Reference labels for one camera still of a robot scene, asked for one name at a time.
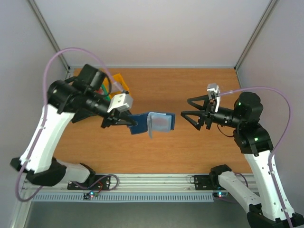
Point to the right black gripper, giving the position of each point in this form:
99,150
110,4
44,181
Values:
208,115

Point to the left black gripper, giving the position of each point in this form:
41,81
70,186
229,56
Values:
114,117

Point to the blue card holder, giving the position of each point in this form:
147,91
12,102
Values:
150,122

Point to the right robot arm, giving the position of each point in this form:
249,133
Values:
270,208

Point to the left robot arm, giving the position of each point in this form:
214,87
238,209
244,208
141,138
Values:
65,99

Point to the green plastic bin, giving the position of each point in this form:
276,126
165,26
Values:
105,90

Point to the yellow plastic bin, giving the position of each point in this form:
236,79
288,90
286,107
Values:
118,78

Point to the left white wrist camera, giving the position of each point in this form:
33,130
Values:
121,102

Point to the aluminium front rail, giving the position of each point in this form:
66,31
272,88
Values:
145,183

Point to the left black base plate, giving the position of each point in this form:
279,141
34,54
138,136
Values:
100,182

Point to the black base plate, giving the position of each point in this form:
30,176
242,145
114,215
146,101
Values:
100,182
203,182

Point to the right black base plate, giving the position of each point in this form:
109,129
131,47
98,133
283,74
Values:
203,182

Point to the grey slotted cable duct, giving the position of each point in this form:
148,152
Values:
111,197

